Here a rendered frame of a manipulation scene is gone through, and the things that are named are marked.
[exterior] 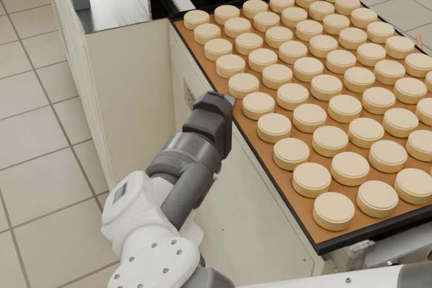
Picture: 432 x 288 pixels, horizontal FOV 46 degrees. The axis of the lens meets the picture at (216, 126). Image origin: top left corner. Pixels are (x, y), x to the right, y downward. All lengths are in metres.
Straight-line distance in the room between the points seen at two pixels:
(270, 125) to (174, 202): 0.22
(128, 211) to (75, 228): 1.28
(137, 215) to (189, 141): 0.17
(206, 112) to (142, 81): 0.54
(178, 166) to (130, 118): 0.67
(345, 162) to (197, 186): 0.21
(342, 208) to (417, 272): 0.37
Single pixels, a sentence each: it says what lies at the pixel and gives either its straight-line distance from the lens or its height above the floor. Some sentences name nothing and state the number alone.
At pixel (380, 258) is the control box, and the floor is 0.84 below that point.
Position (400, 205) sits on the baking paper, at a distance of 0.71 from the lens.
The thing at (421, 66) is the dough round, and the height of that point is 0.93.
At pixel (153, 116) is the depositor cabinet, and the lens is 1.34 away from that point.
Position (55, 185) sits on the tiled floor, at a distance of 2.00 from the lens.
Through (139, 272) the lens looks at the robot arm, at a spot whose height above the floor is 1.09.
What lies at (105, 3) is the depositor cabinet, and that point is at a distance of 1.27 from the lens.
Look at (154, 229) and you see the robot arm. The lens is 0.55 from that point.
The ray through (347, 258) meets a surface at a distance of 0.68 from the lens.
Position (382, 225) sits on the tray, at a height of 0.92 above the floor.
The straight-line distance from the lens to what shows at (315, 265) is 0.75.
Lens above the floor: 1.43
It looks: 42 degrees down
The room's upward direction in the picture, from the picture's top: straight up
